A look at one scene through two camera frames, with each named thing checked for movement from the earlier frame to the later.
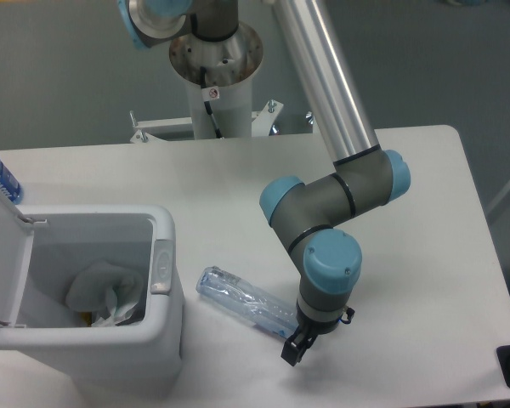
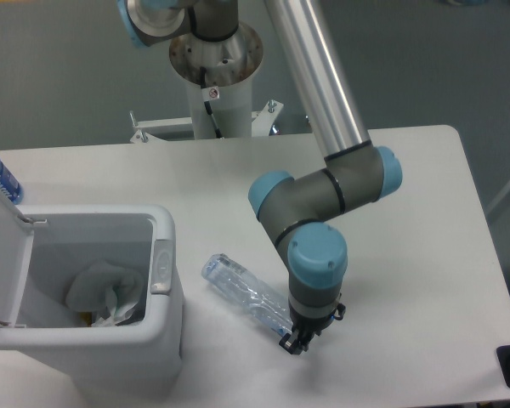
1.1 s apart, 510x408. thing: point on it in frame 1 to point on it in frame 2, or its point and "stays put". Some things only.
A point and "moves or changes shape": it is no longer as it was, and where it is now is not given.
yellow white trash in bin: (87, 318) stays put
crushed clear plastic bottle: (246, 301) moves or changes shape
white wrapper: (107, 287) stays put
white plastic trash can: (31, 252) stays put
